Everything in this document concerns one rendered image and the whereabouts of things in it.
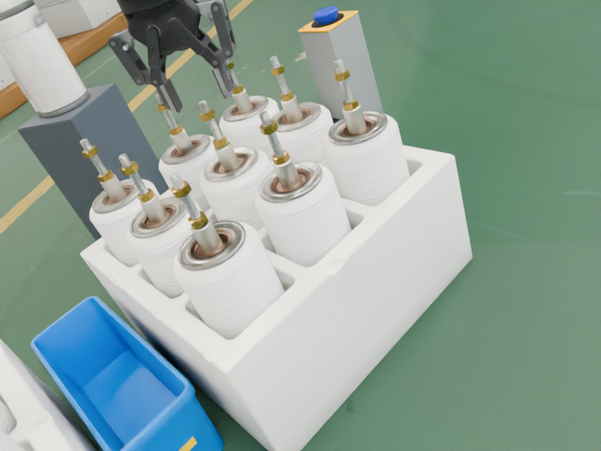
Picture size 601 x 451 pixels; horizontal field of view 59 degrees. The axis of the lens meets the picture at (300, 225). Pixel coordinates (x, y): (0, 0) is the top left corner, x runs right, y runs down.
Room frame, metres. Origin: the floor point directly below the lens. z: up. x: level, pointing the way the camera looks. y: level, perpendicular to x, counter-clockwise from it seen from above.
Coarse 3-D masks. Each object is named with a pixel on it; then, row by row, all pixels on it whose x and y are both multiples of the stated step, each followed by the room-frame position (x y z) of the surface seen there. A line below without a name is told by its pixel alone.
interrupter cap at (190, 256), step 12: (216, 228) 0.49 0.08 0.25; (228, 228) 0.48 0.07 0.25; (240, 228) 0.47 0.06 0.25; (192, 240) 0.49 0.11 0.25; (228, 240) 0.46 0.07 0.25; (240, 240) 0.45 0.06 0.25; (180, 252) 0.47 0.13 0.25; (192, 252) 0.47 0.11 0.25; (204, 252) 0.46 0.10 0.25; (216, 252) 0.45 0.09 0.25; (228, 252) 0.44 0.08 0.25; (180, 264) 0.45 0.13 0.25; (192, 264) 0.44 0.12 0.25; (204, 264) 0.44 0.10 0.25; (216, 264) 0.43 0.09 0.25
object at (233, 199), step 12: (264, 156) 0.62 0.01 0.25; (252, 168) 0.60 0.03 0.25; (264, 168) 0.60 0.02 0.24; (204, 180) 0.62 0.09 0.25; (240, 180) 0.58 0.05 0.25; (252, 180) 0.58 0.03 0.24; (204, 192) 0.61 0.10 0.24; (216, 192) 0.59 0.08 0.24; (228, 192) 0.58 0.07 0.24; (240, 192) 0.58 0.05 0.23; (252, 192) 0.58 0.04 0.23; (216, 204) 0.59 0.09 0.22; (228, 204) 0.58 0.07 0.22; (240, 204) 0.58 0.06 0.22; (252, 204) 0.58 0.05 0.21; (216, 216) 0.61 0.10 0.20; (228, 216) 0.59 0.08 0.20; (240, 216) 0.58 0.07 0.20; (252, 216) 0.58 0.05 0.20
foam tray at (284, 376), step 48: (432, 192) 0.53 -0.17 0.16; (384, 240) 0.48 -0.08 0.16; (432, 240) 0.52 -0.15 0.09; (144, 288) 0.55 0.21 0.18; (288, 288) 0.48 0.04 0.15; (336, 288) 0.44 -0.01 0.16; (384, 288) 0.47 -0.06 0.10; (432, 288) 0.51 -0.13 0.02; (144, 336) 0.67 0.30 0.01; (192, 336) 0.43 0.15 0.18; (240, 336) 0.40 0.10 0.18; (288, 336) 0.40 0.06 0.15; (336, 336) 0.43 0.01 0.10; (384, 336) 0.46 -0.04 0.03; (240, 384) 0.36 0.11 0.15; (288, 384) 0.39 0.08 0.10; (336, 384) 0.41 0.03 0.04; (288, 432) 0.37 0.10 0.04
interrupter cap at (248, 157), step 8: (240, 152) 0.65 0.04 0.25; (248, 152) 0.64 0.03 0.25; (256, 152) 0.63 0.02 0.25; (216, 160) 0.65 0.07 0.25; (240, 160) 0.63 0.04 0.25; (248, 160) 0.61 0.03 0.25; (256, 160) 0.61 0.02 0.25; (208, 168) 0.64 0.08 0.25; (216, 168) 0.63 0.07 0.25; (240, 168) 0.60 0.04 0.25; (248, 168) 0.60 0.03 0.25; (208, 176) 0.61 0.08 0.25; (216, 176) 0.61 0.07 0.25; (224, 176) 0.60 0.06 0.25; (232, 176) 0.59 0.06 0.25
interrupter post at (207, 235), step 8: (208, 224) 0.46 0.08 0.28; (192, 232) 0.46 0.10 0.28; (200, 232) 0.46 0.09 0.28; (208, 232) 0.46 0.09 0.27; (216, 232) 0.47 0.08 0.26; (200, 240) 0.46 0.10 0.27; (208, 240) 0.46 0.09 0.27; (216, 240) 0.46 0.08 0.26; (208, 248) 0.46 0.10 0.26; (216, 248) 0.46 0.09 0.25
